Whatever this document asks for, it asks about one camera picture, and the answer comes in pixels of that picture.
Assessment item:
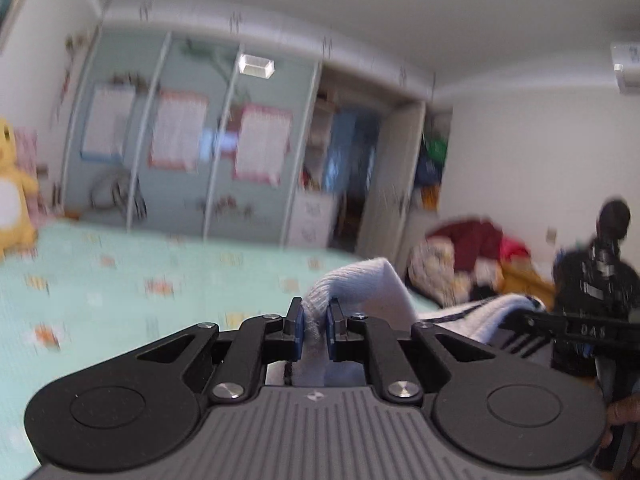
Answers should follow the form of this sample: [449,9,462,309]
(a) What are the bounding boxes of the hanging colourful bags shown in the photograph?
[415,130,451,213]

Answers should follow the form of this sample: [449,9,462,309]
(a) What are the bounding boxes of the mint quilted bed cover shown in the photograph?
[0,220,441,480]

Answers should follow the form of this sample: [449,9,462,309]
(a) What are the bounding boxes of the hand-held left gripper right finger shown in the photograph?
[326,299,496,403]

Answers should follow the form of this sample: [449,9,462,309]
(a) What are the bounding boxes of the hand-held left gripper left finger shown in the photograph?
[135,297,307,405]

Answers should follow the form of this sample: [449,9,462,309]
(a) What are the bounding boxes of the pile of mixed clothes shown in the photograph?
[407,216,533,306]

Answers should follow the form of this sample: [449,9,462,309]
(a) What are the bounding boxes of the white wardrobe door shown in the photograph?
[357,100,427,261]

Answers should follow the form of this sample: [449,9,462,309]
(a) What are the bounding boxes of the white wardrobe shelves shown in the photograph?
[300,87,337,195]

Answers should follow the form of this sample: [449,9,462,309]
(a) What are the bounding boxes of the blue-bordered wall poster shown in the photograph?
[80,82,137,163]

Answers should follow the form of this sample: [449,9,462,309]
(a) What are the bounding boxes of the hanging blue clothes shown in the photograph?
[322,107,381,196]

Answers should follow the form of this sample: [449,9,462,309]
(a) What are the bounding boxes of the red-bordered wall poster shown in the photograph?
[147,89,210,173]

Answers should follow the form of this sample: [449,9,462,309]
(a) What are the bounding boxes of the yellow plush toy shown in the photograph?
[0,117,41,261]

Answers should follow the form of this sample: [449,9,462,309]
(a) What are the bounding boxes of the white black-striped knit sweater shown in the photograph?
[290,257,546,386]

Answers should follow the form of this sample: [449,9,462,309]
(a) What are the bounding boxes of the pink-bordered wall poster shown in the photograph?
[231,102,293,188]

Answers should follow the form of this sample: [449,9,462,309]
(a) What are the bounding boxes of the pink floral pillow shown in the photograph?
[14,127,66,221]

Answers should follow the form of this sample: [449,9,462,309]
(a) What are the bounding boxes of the white drawer cabinet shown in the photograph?
[287,191,338,250]

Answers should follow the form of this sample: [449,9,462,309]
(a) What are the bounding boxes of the person's right hand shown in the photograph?
[602,394,640,453]

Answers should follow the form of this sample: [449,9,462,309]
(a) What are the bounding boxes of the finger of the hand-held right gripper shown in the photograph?
[495,310,556,358]

